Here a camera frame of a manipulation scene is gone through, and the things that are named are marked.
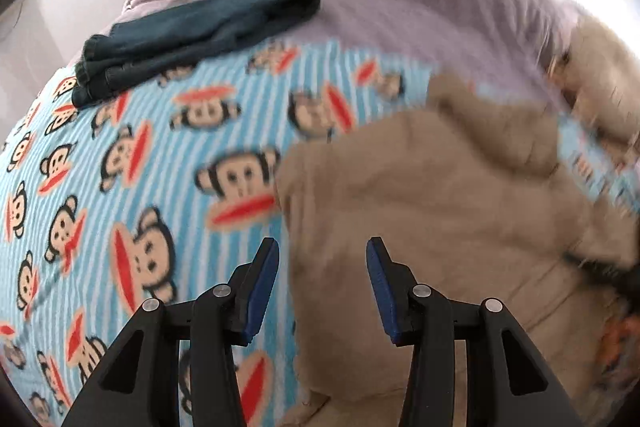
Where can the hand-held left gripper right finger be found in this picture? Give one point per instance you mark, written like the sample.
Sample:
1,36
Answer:
382,292

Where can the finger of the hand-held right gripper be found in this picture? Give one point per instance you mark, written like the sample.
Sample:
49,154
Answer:
610,278

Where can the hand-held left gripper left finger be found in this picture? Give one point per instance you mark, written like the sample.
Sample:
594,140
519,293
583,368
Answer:
260,292

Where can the tan large jacket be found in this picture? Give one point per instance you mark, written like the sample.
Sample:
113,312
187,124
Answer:
450,207

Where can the blue striped monkey-print blanket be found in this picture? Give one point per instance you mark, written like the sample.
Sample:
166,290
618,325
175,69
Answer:
150,147

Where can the cream fluffy cloth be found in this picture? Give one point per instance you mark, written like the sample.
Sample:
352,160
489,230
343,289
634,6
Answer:
605,72

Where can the dark teal folded jeans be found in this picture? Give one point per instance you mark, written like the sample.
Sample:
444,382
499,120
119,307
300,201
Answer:
200,27

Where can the purple fluffy blanket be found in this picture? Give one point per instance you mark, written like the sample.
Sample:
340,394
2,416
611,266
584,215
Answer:
400,17

